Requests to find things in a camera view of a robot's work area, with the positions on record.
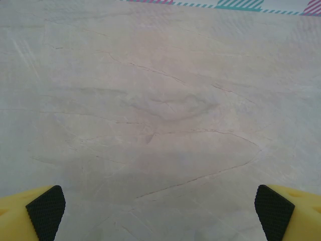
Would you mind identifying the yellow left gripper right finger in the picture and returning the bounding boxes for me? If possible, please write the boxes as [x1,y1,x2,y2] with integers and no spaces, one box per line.
[254,184,321,241]

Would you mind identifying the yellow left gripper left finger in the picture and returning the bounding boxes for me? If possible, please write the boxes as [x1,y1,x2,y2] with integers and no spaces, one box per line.
[0,185,66,241]

